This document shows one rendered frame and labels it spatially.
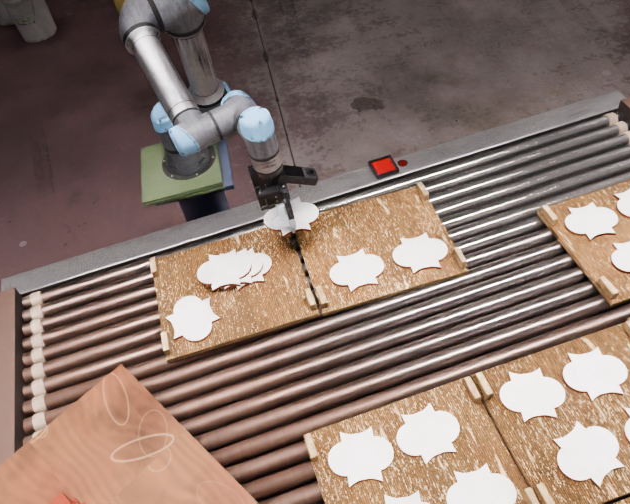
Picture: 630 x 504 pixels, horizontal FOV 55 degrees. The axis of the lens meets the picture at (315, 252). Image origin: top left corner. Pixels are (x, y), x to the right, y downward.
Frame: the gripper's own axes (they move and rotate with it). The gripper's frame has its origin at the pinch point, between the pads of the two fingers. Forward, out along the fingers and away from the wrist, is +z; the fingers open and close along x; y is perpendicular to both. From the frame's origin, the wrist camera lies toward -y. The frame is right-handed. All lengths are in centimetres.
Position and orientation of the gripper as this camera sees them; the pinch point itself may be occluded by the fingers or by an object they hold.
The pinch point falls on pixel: (290, 215)
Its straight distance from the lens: 166.9
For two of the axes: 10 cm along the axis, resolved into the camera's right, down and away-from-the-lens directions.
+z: 1.5, 6.2, 7.7
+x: 2.6, 7.3, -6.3
